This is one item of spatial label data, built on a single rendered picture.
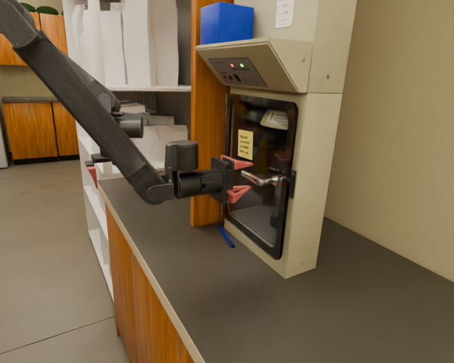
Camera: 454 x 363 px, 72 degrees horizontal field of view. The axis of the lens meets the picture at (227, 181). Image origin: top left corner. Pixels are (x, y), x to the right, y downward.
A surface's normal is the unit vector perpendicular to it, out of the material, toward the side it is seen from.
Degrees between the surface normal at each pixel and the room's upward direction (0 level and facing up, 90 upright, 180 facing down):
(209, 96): 90
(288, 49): 90
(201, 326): 0
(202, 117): 90
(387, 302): 0
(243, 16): 90
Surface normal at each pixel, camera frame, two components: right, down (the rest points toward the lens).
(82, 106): 0.30, 0.32
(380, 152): -0.86, 0.13
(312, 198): 0.51, 0.30
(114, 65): 0.05, 0.39
